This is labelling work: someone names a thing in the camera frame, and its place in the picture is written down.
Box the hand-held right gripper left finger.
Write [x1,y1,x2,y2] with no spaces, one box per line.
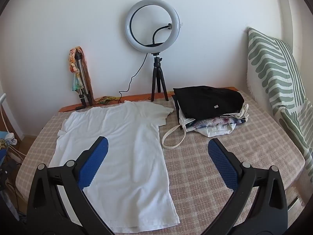
[26,136,115,235]

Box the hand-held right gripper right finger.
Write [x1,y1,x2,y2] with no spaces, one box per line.
[208,138,288,235]

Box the white t-shirt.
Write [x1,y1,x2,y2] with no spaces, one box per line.
[49,100,181,234]

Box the pink checked blanket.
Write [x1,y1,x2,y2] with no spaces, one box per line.
[15,89,306,235]

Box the white folded garment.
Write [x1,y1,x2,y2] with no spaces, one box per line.
[196,124,237,137]

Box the floral printed cloth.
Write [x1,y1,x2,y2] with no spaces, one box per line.
[192,116,247,130]

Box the white tote bag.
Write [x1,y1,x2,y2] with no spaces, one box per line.
[162,95,250,150]

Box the black folded garment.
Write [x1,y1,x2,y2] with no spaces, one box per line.
[173,86,245,119]

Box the silver tripod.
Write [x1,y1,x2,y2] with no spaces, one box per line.
[75,50,94,110]

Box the white clip lamp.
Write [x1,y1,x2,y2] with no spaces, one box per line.
[0,93,17,144]

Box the blue chair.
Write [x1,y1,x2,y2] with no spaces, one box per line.
[0,131,9,163]

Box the colourful patterned scarf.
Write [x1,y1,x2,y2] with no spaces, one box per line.
[68,46,125,106]

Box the green striped pillow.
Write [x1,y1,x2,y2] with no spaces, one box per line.
[246,27,313,177]

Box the black power cable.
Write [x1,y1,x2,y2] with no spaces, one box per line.
[108,53,148,104]

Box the white ring light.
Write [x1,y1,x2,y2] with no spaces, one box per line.
[125,0,183,54]

